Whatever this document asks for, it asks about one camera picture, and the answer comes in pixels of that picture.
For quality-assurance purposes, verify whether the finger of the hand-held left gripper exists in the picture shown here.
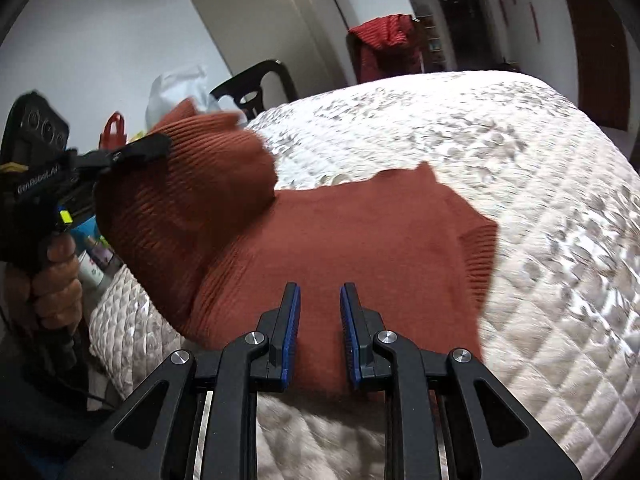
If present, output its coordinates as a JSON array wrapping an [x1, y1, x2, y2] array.
[[72, 132, 172, 178]]

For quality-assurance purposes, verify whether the black plastic chair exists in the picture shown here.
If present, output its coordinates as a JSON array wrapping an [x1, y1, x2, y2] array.
[[209, 59, 297, 117]]

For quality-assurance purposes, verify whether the white plastic bag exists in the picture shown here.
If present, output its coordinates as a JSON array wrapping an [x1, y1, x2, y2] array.
[[146, 64, 222, 132]]

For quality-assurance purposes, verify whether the red hanging garment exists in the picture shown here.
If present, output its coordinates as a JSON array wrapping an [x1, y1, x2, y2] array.
[[347, 14, 427, 86]]

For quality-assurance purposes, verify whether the black cable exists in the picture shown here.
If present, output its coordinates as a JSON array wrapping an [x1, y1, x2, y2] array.
[[62, 329, 122, 407]]

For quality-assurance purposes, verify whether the red handled bag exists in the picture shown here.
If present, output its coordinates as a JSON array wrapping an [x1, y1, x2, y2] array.
[[101, 112, 127, 152]]

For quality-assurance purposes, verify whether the white bottle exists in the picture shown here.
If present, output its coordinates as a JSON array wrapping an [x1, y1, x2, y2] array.
[[82, 234, 118, 292]]

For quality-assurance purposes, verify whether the person's left hand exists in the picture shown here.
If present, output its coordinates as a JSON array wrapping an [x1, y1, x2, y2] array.
[[6, 232, 84, 335]]

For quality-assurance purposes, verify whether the wall shelf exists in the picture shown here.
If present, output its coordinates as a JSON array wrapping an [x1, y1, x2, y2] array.
[[414, 14, 452, 72]]

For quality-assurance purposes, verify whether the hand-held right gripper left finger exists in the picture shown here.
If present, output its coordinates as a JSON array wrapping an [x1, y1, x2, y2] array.
[[65, 282, 301, 480]]

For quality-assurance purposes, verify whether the rust ribbed knit sweater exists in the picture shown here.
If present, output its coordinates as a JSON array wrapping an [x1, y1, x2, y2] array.
[[95, 97, 501, 397]]

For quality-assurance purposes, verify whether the beige quilted bed cover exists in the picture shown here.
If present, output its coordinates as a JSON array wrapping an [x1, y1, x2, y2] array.
[[89, 70, 640, 480]]

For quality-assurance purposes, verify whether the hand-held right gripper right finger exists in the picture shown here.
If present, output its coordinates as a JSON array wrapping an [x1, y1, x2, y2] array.
[[339, 282, 584, 480]]

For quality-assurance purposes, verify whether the brown door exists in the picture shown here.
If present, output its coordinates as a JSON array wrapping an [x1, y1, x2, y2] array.
[[569, 0, 632, 132]]

